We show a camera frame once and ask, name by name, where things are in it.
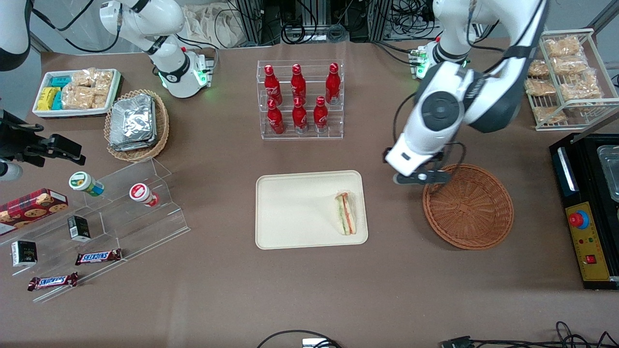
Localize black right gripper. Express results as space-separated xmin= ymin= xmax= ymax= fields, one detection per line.
xmin=0 ymin=109 xmax=87 ymax=168

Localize triangular sandwich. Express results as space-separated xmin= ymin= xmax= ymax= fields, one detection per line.
xmin=334 ymin=191 xmax=358 ymax=236

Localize white rectangular snack tray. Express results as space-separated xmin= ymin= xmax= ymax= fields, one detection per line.
xmin=32 ymin=69 xmax=122 ymax=118

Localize round brown wicker basket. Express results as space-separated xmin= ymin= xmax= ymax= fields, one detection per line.
xmin=422 ymin=163 xmax=515 ymax=251

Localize oval wicker basket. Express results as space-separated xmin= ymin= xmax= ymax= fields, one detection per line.
xmin=104 ymin=89 xmax=170 ymax=162

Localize beige plastic tray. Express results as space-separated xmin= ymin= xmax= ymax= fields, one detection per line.
xmin=255 ymin=170 xmax=369 ymax=250

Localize green lid yogurt cup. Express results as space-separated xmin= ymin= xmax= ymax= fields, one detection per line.
xmin=68 ymin=171 xmax=105 ymax=197

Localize yellow snack pack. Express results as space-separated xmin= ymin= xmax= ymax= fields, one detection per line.
xmin=37 ymin=87 xmax=60 ymax=111

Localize red tartan cookie box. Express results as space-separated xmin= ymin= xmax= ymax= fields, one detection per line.
xmin=0 ymin=188 xmax=69 ymax=237

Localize silver foil pack stack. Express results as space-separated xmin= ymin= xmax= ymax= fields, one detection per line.
xmin=109 ymin=94 xmax=157 ymax=152

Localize red cola bottle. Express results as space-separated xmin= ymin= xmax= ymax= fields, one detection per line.
xmin=292 ymin=96 xmax=309 ymax=134
xmin=290 ymin=63 xmax=308 ymax=104
xmin=266 ymin=99 xmax=285 ymax=135
xmin=264 ymin=64 xmax=283 ymax=106
xmin=313 ymin=96 xmax=329 ymax=133
xmin=325 ymin=62 xmax=341 ymax=105

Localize small black carton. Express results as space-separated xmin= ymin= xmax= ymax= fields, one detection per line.
xmin=11 ymin=240 xmax=38 ymax=268
xmin=67 ymin=215 xmax=92 ymax=243

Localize clear acrylic bottle rack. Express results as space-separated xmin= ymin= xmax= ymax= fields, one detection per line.
xmin=257 ymin=59 xmax=344 ymax=140

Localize red lid yogurt cup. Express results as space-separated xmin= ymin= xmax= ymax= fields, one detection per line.
xmin=129 ymin=183 xmax=160 ymax=208

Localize clear acrylic stepped stand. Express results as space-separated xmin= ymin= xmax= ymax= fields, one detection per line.
xmin=0 ymin=157 xmax=191 ymax=304

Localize brown snickers bar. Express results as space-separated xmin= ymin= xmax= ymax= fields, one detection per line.
xmin=75 ymin=248 xmax=123 ymax=266
xmin=27 ymin=272 xmax=79 ymax=291

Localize white power strip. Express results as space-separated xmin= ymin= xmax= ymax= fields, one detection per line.
xmin=282 ymin=26 xmax=330 ymax=43

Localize bagged rice cracker pack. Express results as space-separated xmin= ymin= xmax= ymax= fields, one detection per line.
xmin=560 ymin=72 xmax=603 ymax=102
xmin=544 ymin=36 xmax=584 ymax=59
xmin=551 ymin=57 xmax=589 ymax=76
xmin=527 ymin=58 xmax=550 ymax=78
xmin=525 ymin=78 xmax=557 ymax=97
xmin=532 ymin=106 xmax=567 ymax=124

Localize beige cloth bag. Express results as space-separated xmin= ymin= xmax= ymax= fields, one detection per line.
xmin=183 ymin=4 xmax=248 ymax=49

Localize black machine case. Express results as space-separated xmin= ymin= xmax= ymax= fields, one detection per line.
xmin=549 ymin=132 xmax=619 ymax=291

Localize red emergency stop button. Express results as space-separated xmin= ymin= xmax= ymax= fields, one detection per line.
xmin=568 ymin=210 xmax=591 ymax=230

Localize yellow control panel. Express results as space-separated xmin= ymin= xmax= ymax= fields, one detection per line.
xmin=564 ymin=202 xmax=613 ymax=282

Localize clear plastic container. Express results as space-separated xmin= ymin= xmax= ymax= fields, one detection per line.
xmin=597 ymin=145 xmax=619 ymax=203

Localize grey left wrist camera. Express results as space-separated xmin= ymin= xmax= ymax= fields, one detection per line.
xmin=392 ymin=169 xmax=453 ymax=187

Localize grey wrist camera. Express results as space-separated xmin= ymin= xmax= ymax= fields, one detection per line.
xmin=392 ymin=169 xmax=453 ymax=187
xmin=0 ymin=161 xmax=24 ymax=182

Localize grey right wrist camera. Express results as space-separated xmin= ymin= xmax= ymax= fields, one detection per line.
xmin=0 ymin=161 xmax=24 ymax=182

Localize white wire rack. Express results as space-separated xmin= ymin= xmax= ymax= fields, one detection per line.
xmin=524 ymin=28 xmax=619 ymax=131

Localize black looped cable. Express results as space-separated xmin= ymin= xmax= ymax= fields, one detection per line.
xmin=256 ymin=330 xmax=342 ymax=348

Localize black tangled cables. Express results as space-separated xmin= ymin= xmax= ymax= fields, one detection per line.
xmin=440 ymin=321 xmax=619 ymax=348

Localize aluminium frame bar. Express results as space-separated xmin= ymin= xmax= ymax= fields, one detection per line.
xmin=586 ymin=0 xmax=619 ymax=35

